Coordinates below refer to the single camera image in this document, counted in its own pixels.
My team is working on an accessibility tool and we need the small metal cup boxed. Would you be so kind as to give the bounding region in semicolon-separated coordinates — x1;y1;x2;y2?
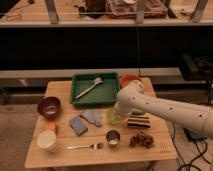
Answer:
106;130;120;146

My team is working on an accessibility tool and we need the green plastic cup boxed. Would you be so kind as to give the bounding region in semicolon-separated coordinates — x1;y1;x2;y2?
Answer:
106;108;125;125

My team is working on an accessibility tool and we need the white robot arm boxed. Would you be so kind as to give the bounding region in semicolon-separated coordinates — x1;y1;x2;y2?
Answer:
114;80;213;139

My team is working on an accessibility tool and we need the green plastic tray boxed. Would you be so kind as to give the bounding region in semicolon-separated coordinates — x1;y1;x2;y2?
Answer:
70;72;120;107

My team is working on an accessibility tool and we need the white spatula in tray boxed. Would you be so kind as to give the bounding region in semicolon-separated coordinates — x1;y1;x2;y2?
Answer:
75;77;104;99

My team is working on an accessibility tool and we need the green cucumber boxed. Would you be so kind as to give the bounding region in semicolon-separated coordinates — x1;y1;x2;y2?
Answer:
132;109;145;115

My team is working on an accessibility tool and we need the striped red black block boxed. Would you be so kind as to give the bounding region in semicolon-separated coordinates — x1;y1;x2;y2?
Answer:
127;115;150;128

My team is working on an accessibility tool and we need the grey folded cloth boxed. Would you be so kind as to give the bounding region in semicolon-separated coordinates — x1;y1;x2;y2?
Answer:
80;109;102;127

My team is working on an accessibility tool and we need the orange bowl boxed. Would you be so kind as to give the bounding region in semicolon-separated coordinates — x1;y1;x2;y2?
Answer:
120;74;140;87

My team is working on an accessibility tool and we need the silver fork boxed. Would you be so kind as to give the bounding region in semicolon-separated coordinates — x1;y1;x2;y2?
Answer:
67;143;104;150

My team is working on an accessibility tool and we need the blue sponge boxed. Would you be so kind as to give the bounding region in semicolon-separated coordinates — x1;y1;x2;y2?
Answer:
69;116;88;136

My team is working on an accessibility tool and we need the wooden table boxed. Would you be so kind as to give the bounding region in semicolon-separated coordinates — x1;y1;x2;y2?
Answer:
25;81;177;168

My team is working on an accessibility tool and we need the dark red bowl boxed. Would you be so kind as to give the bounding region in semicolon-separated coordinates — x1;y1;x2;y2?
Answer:
37;97;61;120

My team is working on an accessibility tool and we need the white paper cup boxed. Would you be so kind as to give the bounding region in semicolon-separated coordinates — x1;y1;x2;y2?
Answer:
36;130;57;152

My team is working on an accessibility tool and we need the black floor cable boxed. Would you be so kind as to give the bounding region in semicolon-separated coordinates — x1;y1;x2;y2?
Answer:
166;119;213;171

